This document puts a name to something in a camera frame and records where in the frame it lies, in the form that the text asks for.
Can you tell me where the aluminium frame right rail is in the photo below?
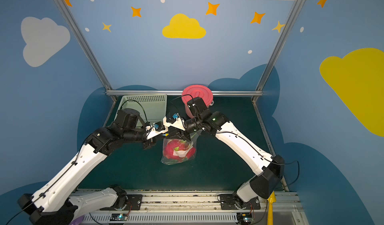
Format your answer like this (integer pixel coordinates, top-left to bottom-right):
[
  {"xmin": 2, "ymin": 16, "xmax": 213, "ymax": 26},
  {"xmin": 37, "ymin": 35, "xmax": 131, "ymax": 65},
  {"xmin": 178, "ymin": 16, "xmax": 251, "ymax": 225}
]
[{"xmin": 252, "ymin": 101, "xmax": 290, "ymax": 192}]

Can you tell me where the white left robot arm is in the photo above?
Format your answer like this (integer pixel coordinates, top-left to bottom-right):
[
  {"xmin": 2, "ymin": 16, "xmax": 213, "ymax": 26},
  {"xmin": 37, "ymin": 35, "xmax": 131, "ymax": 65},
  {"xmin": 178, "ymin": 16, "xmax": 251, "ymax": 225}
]
[{"xmin": 18, "ymin": 108, "xmax": 182, "ymax": 225}]

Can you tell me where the yellow handled tool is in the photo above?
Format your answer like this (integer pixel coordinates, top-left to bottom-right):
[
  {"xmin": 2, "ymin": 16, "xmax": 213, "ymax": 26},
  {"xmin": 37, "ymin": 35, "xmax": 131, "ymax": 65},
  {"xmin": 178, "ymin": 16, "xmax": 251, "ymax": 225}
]
[{"xmin": 267, "ymin": 192, "xmax": 276, "ymax": 225}]

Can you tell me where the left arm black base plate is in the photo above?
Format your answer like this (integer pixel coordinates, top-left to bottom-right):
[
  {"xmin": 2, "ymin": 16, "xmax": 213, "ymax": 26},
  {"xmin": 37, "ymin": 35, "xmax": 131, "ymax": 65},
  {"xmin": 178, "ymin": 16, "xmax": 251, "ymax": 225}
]
[{"xmin": 100, "ymin": 194, "xmax": 143, "ymax": 212}]

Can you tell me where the clear zip-top bag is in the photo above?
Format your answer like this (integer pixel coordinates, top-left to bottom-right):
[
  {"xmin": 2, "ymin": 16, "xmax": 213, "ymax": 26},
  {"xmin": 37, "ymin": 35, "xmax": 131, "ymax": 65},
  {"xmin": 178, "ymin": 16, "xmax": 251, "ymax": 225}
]
[{"xmin": 161, "ymin": 132, "xmax": 201, "ymax": 166}]

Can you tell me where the aluminium frame back rail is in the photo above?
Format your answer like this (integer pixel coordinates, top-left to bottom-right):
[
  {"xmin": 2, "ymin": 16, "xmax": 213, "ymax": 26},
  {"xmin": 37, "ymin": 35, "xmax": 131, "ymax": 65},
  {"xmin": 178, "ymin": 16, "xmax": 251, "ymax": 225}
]
[{"xmin": 105, "ymin": 89, "xmax": 264, "ymax": 97}]

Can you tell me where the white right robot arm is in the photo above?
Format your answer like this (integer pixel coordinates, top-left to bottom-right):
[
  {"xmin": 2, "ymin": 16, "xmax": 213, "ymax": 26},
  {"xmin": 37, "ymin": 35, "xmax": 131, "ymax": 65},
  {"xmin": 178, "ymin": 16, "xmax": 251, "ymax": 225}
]
[{"xmin": 163, "ymin": 97, "xmax": 285, "ymax": 209}]

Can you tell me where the pink bucket lid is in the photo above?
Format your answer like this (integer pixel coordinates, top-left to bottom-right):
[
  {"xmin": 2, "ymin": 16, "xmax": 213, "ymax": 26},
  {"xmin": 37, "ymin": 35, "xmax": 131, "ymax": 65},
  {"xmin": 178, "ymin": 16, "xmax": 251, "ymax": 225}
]
[{"xmin": 182, "ymin": 84, "xmax": 214, "ymax": 104}]

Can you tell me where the aluminium frame right post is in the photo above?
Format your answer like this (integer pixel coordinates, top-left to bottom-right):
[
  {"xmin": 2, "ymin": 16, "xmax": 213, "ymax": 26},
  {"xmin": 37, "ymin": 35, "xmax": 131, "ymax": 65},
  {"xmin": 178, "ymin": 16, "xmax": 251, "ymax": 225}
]
[{"xmin": 252, "ymin": 0, "xmax": 306, "ymax": 104}]

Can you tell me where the purple plastic object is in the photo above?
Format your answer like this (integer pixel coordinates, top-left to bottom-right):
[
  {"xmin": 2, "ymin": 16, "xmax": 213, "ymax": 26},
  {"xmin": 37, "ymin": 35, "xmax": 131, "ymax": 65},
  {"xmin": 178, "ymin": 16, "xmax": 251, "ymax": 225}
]
[{"xmin": 70, "ymin": 217, "xmax": 84, "ymax": 225}]

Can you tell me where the aluminium frame rail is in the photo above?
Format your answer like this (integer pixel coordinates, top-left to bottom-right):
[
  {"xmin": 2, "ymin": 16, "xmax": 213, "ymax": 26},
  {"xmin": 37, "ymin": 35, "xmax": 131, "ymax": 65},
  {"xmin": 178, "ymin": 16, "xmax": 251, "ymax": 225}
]
[
  {"xmin": 105, "ymin": 89, "xmax": 264, "ymax": 97},
  {"xmin": 252, "ymin": 101, "xmax": 290, "ymax": 192},
  {"xmin": 103, "ymin": 101, "xmax": 116, "ymax": 127}
]

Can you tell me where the aluminium frame left post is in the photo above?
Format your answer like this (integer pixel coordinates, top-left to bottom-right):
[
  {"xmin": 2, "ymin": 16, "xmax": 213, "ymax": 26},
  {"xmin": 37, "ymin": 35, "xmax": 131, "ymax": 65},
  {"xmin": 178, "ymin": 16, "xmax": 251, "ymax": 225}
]
[{"xmin": 53, "ymin": 0, "xmax": 113, "ymax": 91}]

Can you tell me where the aluminium frame left rail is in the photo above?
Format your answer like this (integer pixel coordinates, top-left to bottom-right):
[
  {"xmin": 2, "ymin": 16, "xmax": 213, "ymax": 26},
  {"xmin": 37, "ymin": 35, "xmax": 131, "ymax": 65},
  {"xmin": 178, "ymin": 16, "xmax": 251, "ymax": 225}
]
[{"xmin": 103, "ymin": 101, "xmax": 116, "ymax": 127}]

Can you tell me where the green perforated plastic basket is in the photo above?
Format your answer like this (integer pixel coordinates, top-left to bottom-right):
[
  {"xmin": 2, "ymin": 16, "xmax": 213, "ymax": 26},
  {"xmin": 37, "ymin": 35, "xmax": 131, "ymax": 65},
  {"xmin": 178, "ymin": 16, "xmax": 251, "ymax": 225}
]
[{"xmin": 118, "ymin": 94, "xmax": 167, "ymax": 124}]

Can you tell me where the red dragon fruit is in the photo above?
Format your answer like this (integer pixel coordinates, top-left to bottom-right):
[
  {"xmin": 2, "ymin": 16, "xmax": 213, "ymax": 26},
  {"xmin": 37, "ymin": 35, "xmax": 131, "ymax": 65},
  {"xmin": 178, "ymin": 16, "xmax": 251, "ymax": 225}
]
[{"xmin": 163, "ymin": 140, "xmax": 197, "ymax": 163}]

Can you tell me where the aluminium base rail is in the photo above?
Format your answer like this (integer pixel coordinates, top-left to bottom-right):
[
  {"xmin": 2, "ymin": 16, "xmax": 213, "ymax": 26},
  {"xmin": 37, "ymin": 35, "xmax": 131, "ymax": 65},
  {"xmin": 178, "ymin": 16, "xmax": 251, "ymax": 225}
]
[{"xmin": 80, "ymin": 190, "xmax": 309, "ymax": 225}]

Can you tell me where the aluminium frame post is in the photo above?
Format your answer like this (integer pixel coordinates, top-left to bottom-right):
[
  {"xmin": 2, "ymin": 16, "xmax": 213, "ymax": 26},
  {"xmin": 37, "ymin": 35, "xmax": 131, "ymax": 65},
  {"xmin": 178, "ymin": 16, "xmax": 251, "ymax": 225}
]
[
  {"xmin": 252, "ymin": 0, "xmax": 306, "ymax": 104},
  {"xmin": 53, "ymin": 0, "xmax": 113, "ymax": 91}
]

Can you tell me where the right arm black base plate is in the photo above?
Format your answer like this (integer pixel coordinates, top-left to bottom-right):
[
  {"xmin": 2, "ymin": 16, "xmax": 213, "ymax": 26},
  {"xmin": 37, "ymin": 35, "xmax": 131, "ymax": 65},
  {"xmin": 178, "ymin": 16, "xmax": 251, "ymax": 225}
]
[{"xmin": 217, "ymin": 194, "xmax": 261, "ymax": 210}]

